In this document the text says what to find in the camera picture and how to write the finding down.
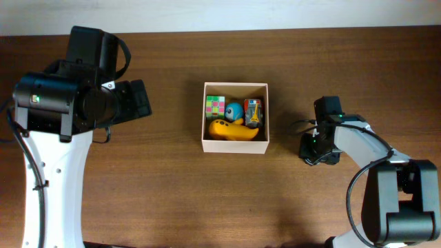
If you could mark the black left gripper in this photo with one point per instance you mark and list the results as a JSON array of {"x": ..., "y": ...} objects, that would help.
[{"x": 129, "y": 104}]

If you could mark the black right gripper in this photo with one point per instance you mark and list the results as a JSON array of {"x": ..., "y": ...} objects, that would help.
[{"x": 306, "y": 149}]

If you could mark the red grey toy truck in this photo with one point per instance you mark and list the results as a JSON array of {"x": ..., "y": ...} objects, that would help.
[{"x": 253, "y": 112}]

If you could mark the blue round ball toy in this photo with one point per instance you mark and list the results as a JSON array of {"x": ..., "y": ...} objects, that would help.
[{"x": 233, "y": 112}]

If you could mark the colourful puzzle cube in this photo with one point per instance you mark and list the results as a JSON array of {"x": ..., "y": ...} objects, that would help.
[{"x": 214, "y": 107}]

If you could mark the orange rubber dinosaur toy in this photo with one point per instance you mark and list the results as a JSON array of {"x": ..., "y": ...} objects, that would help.
[{"x": 223, "y": 130}]

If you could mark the white cardboard box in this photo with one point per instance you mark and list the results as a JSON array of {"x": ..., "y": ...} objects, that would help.
[{"x": 231, "y": 92}]

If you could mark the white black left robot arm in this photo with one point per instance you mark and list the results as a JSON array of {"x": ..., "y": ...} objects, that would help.
[{"x": 53, "y": 118}]

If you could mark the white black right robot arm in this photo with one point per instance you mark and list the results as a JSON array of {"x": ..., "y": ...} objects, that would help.
[{"x": 393, "y": 200}]

